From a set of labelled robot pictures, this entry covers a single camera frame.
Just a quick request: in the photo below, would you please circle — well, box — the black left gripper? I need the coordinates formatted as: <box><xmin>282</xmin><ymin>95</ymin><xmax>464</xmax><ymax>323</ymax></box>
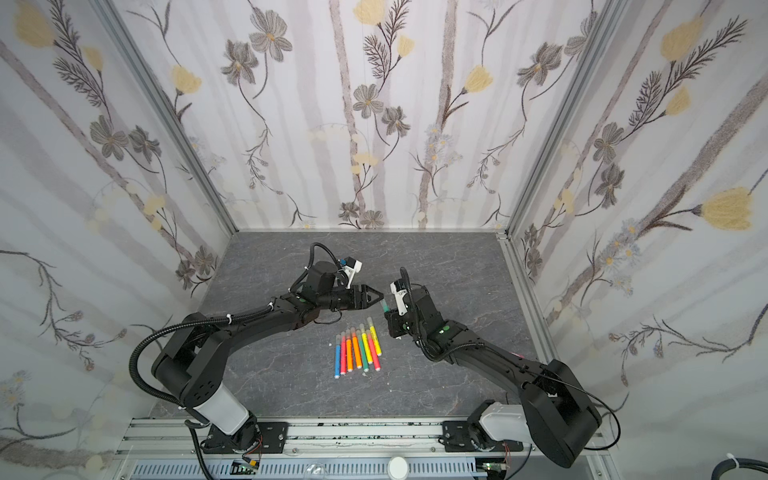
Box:
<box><xmin>317</xmin><ymin>285</ymin><xmax>385</xmax><ymax>312</ymax></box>

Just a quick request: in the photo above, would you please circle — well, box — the yellow marker pen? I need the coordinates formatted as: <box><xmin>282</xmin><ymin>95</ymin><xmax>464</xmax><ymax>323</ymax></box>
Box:
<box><xmin>359</xmin><ymin>324</ymin><xmax>373</xmax><ymax>365</ymax></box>
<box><xmin>367</xmin><ymin>317</ymin><xmax>382</xmax><ymax>357</ymax></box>

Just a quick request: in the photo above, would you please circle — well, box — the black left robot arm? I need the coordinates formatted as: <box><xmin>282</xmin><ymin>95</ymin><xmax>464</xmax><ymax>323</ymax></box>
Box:
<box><xmin>152</xmin><ymin>257</ymin><xmax>384</xmax><ymax>442</ymax></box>

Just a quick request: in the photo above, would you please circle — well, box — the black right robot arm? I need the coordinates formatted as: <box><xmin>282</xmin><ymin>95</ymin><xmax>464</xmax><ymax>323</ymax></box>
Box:
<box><xmin>385</xmin><ymin>280</ymin><xmax>602</xmax><ymax>468</ymax></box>

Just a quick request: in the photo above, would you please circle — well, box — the orange marker pen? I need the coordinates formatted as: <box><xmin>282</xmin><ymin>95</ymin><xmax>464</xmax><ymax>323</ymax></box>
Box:
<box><xmin>345</xmin><ymin>329</ymin><xmax>355</xmax><ymax>373</ymax></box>
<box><xmin>350</xmin><ymin>328</ymin><xmax>363</xmax><ymax>369</ymax></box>

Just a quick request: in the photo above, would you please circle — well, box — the pink marker pen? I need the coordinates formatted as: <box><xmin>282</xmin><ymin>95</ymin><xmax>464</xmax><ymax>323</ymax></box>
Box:
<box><xmin>339</xmin><ymin>333</ymin><xmax>347</xmax><ymax>375</ymax></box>

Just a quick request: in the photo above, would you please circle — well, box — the thin blue marker pen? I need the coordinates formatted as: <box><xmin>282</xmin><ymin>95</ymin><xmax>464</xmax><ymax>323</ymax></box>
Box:
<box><xmin>334</xmin><ymin>341</ymin><xmax>342</xmax><ymax>379</ymax></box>

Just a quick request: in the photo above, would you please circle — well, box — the white round knob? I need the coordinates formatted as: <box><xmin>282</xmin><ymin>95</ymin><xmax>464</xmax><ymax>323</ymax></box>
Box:
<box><xmin>387</xmin><ymin>456</ymin><xmax>409</xmax><ymax>480</ymax></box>

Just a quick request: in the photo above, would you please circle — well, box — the right small circuit board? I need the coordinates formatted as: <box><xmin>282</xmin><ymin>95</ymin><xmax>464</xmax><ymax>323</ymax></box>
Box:
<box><xmin>475</xmin><ymin>459</ymin><xmax>508</xmax><ymax>480</ymax></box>

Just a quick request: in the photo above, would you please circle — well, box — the small green circuit board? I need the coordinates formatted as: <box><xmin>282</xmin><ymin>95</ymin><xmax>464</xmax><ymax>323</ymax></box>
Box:
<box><xmin>230</xmin><ymin>459</ymin><xmax>260</xmax><ymax>476</ymax></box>

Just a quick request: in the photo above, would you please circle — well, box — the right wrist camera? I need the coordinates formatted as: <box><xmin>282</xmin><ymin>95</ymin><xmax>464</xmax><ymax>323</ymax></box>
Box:
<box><xmin>390</xmin><ymin>280</ymin><xmax>408</xmax><ymax>316</ymax></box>

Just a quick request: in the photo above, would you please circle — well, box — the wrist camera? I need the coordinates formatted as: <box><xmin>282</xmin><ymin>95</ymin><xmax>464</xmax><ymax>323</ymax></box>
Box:
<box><xmin>390</xmin><ymin>280</ymin><xmax>408</xmax><ymax>316</ymax></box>
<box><xmin>337</xmin><ymin>257</ymin><xmax>362</xmax><ymax>289</ymax></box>

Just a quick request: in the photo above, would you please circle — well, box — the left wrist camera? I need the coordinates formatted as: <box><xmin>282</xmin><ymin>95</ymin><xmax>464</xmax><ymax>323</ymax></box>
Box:
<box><xmin>337</xmin><ymin>257</ymin><xmax>362</xmax><ymax>289</ymax></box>

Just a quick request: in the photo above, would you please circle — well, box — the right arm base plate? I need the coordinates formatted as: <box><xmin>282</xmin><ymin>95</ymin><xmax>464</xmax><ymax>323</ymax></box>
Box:
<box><xmin>438</xmin><ymin>400</ymin><xmax>524</xmax><ymax>453</ymax></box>

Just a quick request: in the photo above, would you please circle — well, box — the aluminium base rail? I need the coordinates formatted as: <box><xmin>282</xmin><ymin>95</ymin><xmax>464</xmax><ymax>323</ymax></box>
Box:
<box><xmin>105</xmin><ymin>417</ymin><xmax>620</xmax><ymax>479</ymax></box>

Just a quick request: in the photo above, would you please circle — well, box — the white vented cable duct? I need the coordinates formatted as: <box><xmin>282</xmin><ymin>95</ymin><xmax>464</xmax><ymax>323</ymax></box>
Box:
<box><xmin>128</xmin><ymin>457</ymin><xmax>487</xmax><ymax>480</ymax></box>

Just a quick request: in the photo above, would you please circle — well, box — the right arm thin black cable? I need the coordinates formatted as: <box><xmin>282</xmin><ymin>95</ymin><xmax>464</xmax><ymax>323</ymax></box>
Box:
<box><xmin>515</xmin><ymin>353</ymin><xmax>623</xmax><ymax>452</ymax></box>

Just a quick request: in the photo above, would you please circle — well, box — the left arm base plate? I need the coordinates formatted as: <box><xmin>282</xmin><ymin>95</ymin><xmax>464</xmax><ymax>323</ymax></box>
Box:
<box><xmin>201</xmin><ymin>421</ymin><xmax>289</xmax><ymax>454</ymax></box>

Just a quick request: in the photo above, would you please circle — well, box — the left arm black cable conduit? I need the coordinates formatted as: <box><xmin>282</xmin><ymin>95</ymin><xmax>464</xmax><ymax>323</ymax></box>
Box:
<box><xmin>128</xmin><ymin>302</ymin><xmax>283</xmax><ymax>407</ymax></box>

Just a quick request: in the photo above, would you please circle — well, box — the aluminium right corner post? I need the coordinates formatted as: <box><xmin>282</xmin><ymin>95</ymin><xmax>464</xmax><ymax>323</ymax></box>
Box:
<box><xmin>504</xmin><ymin>0</ymin><xmax>629</xmax><ymax>239</ymax></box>

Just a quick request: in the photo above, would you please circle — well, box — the black cable bottom right corner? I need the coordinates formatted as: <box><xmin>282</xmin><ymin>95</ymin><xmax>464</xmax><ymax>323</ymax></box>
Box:
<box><xmin>710</xmin><ymin>455</ymin><xmax>768</xmax><ymax>480</ymax></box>

